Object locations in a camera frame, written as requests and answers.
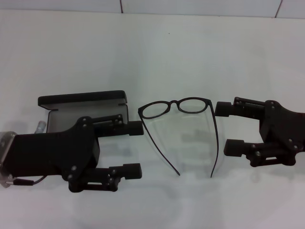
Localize black glasses case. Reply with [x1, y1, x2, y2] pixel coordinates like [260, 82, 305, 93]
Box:
[37, 90, 130, 138]

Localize left wrist cable with plug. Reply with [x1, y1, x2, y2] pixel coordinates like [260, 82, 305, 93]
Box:
[3, 176, 47, 189]

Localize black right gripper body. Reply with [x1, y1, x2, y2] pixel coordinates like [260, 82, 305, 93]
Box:
[259, 99, 305, 153]

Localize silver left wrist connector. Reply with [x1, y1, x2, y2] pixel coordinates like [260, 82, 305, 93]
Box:
[35, 120, 48, 135]

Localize black glasses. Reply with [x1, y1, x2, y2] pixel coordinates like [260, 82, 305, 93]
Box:
[137, 96, 220, 178]

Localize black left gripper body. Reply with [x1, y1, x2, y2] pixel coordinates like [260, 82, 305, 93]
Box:
[10, 116, 101, 182]

